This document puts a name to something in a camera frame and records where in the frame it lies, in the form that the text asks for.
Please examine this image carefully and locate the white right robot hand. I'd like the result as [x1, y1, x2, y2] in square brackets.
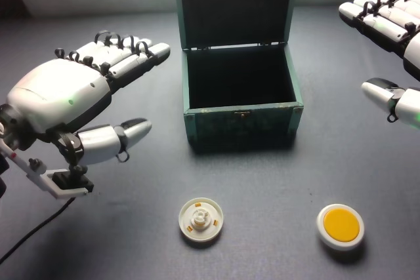
[339, 0, 420, 129]

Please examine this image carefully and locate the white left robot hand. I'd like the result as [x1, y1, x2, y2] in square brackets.
[6, 30, 171, 167]

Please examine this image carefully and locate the green wooden chest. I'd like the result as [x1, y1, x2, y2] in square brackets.
[182, 42, 305, 155]

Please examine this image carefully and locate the white round cap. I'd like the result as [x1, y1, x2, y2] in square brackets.
[177, 197, 224, 239]

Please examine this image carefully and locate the grey table cloth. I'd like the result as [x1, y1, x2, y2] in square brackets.
[0, 4, 420, 280]

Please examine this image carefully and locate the white button with yellow top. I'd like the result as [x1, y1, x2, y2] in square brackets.
[316, 203, 365, 250]

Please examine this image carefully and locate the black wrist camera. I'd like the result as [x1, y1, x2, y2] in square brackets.
[53, 167, 95, 195]

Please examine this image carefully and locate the black cable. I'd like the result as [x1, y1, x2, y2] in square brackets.
[0, 196, 77, 263]

